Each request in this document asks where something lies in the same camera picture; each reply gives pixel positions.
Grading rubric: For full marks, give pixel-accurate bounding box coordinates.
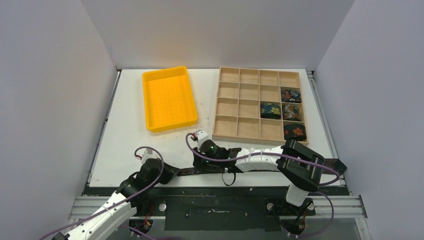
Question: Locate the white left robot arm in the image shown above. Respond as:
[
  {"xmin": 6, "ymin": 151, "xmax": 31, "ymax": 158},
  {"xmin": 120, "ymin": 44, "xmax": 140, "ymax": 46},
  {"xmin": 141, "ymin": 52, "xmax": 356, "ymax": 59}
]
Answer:
[{"xmin": 52, "ymin": 158, "xmax": 181, "ymax": 240}]

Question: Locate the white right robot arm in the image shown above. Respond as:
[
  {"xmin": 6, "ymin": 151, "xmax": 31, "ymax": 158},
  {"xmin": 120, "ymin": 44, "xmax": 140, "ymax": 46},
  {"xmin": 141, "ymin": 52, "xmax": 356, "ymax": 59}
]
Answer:
[{"xmin": 192, "ymin": 140, "xmax": 326, "ymax": 215}]

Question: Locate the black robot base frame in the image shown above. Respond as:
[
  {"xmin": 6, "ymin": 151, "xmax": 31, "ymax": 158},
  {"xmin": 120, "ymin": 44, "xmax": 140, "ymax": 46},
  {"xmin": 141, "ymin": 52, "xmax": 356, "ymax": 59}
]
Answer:
[{"xmin": 69, "ymin": 185, "xmax": 369, "ymax": 233}]

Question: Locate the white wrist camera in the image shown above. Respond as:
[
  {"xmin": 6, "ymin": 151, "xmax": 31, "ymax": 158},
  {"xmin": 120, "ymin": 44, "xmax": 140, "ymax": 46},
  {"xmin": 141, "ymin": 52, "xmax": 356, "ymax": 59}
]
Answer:
[
  {"xmin": 140, "ymin": 149, "xmax": 155, "ymax": 165},
  {"xmin": 195, "ymin": 130, "xmax": 209, "ymax": 145}
]

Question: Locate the brown blue floral rolled tie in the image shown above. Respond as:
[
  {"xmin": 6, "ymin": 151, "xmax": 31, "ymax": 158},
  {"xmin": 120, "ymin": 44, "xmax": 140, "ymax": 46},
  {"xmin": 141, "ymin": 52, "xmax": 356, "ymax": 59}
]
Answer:
[{"xmin": 282, "ymin": 104, "xmax": 301, "ymax": 122}]

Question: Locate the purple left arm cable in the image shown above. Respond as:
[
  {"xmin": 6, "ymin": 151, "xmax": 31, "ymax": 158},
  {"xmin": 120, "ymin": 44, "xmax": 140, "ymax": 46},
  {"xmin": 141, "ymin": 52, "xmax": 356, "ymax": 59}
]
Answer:
[{"xmin": 38, "ymin": 146, "xmax": 183, "ymax": 240}]

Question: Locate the brown blue floral tie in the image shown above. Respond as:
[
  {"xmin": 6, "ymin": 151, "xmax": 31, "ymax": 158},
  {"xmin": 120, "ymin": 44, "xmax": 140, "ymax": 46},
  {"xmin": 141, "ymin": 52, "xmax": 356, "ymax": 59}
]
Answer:
[
  {"xmin": 282, "ymin": 104, "xmax": 301, "ymax": 122},
  {"xmin": 177, "ymin": 158, "xmax": 348, "ymax": 177}
]

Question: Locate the black orange floral rolled tie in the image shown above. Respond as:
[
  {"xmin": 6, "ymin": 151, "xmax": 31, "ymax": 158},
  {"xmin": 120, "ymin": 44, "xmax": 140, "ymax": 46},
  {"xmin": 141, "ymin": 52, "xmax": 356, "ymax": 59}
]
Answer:
[{"xmin": 283, "ymin": 123, "xmax": 307, "ymax": 142}]

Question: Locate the navy red floral rolled tie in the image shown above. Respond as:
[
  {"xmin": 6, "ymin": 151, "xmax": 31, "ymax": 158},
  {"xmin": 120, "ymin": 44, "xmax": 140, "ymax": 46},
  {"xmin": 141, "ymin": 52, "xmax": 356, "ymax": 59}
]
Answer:
[{"xmin": 281, "ymin": 89, "xmax": 302, "ymax": 104}]

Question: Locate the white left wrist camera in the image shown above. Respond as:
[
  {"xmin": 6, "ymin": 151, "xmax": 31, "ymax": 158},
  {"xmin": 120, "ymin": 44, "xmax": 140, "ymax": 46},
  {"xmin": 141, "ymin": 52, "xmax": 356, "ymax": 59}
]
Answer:
[{"xmin": 140, "ymin": 149, "xmax": 155, "ymax": 165}]

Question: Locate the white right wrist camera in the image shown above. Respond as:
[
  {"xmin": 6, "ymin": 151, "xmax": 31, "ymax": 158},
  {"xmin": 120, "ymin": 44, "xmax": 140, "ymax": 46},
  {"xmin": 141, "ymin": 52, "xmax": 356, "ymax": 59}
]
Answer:
[{"xmin": 195, "ymin": 130, "xmax": 209, "ymax": 145}]

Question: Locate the yellow plastic tray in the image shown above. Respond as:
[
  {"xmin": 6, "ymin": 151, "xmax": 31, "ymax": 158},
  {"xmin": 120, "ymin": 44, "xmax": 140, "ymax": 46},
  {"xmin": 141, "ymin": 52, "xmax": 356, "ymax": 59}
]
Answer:
[{"xmin": 142, "ymin": 66, "xmax": 198, "ymax": 133}]

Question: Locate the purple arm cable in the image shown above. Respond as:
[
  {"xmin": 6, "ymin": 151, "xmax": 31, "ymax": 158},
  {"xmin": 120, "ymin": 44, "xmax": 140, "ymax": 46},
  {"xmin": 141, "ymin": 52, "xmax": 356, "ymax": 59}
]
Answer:
[
  {"xmin": 184, "ymin": 133, "xmax": 341, "ymax": 239},
  {"xmin": 38, "ymin": 146, "xmax": 183, "ymax": 240}
]

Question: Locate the blue yellow floral rolled tie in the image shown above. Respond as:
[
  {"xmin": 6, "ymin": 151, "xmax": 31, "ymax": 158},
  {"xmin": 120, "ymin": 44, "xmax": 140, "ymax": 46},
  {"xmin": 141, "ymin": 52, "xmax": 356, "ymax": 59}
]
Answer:
[{"xmin": 260, "ymin": 102, "xmax": 282, "ymax": 120}]

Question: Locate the wooden compartment organizer box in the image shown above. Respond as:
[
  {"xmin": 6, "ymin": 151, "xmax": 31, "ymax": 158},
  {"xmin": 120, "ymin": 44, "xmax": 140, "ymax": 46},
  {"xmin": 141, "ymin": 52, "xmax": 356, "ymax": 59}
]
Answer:
[{"xmin": 212, "ymin": 67, "xmax": 309, "ymax": 145}]

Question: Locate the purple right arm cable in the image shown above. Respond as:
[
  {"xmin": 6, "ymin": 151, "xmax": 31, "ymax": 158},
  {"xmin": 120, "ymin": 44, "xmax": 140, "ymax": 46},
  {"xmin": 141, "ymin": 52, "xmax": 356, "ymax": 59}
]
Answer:
[{"xmin": 184, "ymin": 133, "xmax": 341, "ymax": 239}]

